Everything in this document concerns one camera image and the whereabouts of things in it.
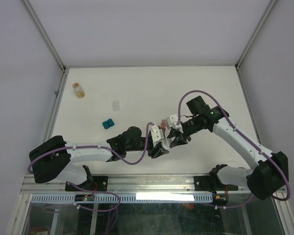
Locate red pill box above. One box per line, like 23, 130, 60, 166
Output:
160, 119, 167, 132

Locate white pill bottle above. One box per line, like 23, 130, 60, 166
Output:
161, 139, 172, 150

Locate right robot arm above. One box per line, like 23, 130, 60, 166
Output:
166, 96, 289, 200

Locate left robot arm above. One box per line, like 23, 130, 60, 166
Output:
27, 123, 172, 190

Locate small glass vial orange pills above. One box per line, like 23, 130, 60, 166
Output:
73, 83, 85, 98

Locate teal pill box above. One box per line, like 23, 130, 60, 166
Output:
102, 118, 115, 129

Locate clear plastic pill box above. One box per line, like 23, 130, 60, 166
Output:
112, 100, 121, 112

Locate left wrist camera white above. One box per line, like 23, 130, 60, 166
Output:
150, 123, 162, 145

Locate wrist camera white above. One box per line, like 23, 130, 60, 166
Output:
150, 123, 162, 145
166, 114, 182, 129

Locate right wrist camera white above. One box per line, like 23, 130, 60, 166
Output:
166, 114, 182, 129

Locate grey slotted cable duct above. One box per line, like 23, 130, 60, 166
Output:
31, 192, 213, 204

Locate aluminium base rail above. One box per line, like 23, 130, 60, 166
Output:
21, 173, 285, 195

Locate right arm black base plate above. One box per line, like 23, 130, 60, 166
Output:
194, 175, 238, 193

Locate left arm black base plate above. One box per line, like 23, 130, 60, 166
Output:
65, 175, 108, 192

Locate aluminium frame post right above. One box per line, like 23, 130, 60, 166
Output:
235, 0, 279, 70

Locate aluminium frame post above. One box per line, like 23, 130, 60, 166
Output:
235, 0, 279, 70
20, 0, 66, 72

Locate aluminium frame post left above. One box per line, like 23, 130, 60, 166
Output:
20, 0, 66, 72

